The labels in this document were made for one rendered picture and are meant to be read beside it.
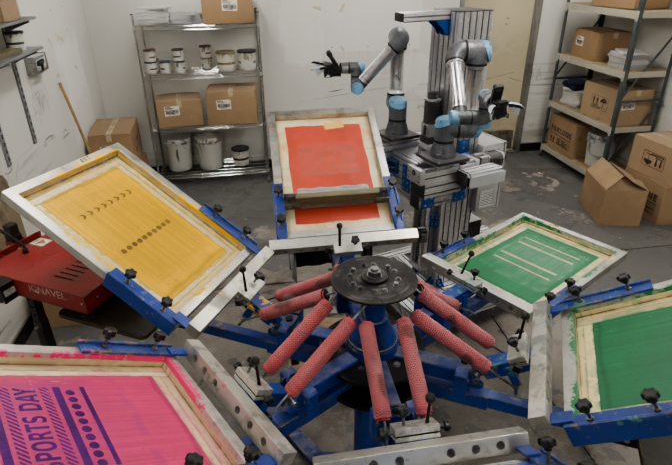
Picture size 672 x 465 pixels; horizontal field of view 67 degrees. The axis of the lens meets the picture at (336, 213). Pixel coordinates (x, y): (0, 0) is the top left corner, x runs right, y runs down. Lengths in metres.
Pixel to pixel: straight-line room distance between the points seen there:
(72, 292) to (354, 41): 4.57
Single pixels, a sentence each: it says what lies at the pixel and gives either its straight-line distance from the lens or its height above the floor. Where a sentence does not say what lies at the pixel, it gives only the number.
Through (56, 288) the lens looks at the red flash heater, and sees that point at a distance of 2.37.
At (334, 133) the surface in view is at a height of 1.45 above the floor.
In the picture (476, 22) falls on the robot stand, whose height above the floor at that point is 1.97.
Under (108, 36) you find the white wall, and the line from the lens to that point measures 6.17.
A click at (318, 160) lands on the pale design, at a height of 1.36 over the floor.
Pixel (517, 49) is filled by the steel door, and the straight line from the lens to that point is 6.90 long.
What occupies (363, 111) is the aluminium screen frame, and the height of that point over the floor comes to 1.54.
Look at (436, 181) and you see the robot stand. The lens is 3.03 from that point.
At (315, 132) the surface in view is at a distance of 2.78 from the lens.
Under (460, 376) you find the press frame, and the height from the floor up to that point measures 1.04.
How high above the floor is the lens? 2.29
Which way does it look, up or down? 26 degrees down
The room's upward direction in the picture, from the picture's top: straight up
